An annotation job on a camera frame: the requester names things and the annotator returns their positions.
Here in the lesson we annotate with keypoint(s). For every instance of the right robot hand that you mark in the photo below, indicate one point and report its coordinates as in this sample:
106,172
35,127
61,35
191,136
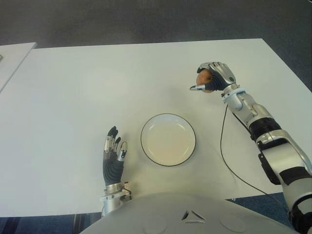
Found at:
224,75

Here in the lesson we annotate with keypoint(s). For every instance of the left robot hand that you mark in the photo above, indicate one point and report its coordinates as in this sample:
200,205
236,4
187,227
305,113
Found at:
112,170

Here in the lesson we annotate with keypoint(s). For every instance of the red yellow apple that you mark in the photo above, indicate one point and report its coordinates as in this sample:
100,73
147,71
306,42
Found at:
203,78

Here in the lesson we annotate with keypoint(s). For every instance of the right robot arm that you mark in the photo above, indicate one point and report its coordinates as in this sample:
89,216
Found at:
280,151

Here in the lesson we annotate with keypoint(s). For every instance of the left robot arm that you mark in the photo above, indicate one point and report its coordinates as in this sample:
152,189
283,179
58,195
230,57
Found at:
113,200

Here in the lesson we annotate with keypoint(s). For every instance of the white plate with black rim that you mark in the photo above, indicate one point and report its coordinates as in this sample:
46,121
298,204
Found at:
168,141

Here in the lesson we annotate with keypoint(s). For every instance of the grey robot torso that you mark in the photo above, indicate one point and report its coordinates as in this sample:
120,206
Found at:
182,214

